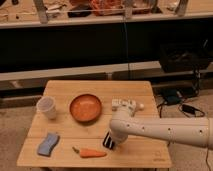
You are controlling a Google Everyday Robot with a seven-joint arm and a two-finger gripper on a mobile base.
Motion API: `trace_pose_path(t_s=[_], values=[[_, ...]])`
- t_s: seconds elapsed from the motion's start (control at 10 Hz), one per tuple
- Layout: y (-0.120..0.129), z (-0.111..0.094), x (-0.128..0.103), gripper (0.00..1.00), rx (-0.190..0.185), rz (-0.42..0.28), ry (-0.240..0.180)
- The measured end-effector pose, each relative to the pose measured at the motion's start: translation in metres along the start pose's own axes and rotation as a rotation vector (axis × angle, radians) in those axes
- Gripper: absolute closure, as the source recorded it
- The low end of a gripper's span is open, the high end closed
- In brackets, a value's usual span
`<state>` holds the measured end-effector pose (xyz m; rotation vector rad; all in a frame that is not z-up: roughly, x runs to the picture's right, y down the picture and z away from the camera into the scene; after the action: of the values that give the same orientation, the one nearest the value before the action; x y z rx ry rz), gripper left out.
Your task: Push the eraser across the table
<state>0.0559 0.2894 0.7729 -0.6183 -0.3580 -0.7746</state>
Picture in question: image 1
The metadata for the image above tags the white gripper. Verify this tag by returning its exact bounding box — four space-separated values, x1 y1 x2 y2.
111 99 144 117

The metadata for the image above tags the black white eraser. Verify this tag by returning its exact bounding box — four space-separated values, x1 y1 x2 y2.
102 133 115 150

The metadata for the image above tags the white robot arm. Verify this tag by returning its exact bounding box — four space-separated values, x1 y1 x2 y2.
109 99 213 150

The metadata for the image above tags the dark floor device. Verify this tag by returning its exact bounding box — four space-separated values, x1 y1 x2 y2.
162 89 181 105

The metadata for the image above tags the orange bowl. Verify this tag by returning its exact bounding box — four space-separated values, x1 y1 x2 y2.
69 94 102 122

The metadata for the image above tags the black power adapter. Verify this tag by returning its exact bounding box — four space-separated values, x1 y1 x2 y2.
182 104 198 114

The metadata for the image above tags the orange carrot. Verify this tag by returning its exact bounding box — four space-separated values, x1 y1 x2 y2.
73 147 107 158

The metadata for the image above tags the wooden table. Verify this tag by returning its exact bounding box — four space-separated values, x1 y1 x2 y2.
17 80 171 168

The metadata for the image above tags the black box on shelf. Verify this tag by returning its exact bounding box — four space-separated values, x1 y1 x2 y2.
159 43 213 73

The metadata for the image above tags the white plastic cup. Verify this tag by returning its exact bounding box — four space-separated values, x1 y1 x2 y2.
36 96 57 119

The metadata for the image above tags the blue sponge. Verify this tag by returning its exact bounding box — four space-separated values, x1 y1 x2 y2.
37 133 60 157

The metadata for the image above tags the long shelf unit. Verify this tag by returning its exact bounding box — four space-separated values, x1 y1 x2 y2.
0 0 213 91

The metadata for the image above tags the black hanging cable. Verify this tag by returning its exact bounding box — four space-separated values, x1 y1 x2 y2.
123 13 132 81

